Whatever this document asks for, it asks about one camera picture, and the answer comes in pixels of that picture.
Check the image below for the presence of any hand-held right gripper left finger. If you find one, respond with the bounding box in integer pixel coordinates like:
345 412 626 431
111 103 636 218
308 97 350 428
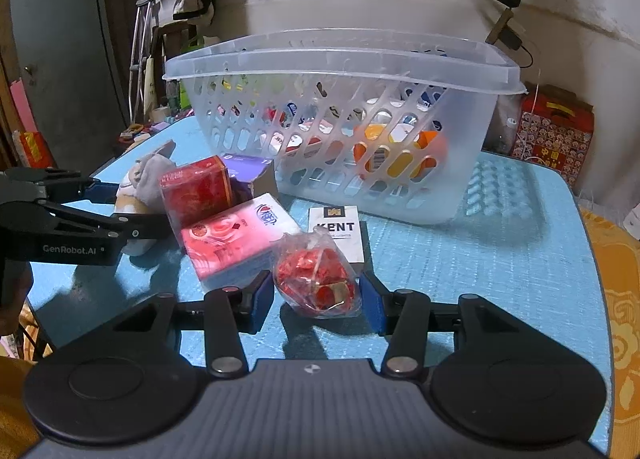
112 270 275 379

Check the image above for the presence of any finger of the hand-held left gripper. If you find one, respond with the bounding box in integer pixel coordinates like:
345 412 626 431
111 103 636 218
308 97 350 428
0 168 122 205
37 202 172 245

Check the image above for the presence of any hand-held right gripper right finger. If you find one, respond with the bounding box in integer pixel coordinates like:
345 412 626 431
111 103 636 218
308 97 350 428
360 270 523 376

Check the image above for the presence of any grey and tan plush toy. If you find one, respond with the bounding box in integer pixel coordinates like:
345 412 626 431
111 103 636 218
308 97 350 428
115 139 177 256

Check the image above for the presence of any clear bag of red candy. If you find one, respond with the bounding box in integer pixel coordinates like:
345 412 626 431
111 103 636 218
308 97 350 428
272 231 362 320

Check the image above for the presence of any translucent plastic basket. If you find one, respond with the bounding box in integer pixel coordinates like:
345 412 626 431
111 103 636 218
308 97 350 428
163 29 528 226

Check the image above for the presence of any pink tissue pack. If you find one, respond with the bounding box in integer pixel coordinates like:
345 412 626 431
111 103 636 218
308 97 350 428
180 193 301 291

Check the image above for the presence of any red patterned box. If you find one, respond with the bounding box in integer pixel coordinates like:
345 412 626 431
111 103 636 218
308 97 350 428
159 155 233 231

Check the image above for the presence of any red paper packet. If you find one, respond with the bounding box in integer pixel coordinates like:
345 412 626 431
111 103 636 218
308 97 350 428
12 132 55 169

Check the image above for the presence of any white cigarette box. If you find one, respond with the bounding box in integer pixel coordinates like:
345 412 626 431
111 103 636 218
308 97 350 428
307 206 373 276

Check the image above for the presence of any pink paper sheet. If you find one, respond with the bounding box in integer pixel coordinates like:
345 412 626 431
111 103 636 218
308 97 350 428
9 79 40 136

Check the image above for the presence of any purple box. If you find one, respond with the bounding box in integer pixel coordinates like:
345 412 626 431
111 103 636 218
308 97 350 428
220 153 278 204

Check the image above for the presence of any grey metal door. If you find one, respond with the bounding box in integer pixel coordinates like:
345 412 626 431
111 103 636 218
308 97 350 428
7 0 132 171

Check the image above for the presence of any metal crutch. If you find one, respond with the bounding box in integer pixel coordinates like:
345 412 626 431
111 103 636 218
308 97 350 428
127 0 157 126

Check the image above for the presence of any orange packet in basket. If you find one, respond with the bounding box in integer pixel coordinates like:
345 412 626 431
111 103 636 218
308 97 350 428
352 124 448 181

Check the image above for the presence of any orange patterned blanket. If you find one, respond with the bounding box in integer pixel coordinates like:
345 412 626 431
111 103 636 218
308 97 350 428
580 209 640 459

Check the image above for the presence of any black power adapter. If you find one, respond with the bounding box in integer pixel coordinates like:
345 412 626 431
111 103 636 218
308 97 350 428
497 24 526 52

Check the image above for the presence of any red gift box with handle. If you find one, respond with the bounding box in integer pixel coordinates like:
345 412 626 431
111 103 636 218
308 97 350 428
512 84 596 186

